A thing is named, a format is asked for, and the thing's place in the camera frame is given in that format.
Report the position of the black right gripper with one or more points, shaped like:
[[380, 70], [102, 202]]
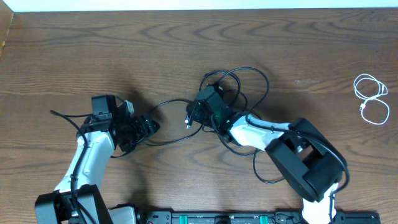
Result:
[[194, 112]]

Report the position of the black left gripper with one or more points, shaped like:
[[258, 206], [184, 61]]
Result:
[[145, 127]]

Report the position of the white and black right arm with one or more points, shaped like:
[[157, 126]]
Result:
[[306, 160]]

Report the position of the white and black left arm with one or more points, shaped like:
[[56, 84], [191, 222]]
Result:
[[77, 198]]

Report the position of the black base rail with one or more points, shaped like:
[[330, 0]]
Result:
[[217, 217]]

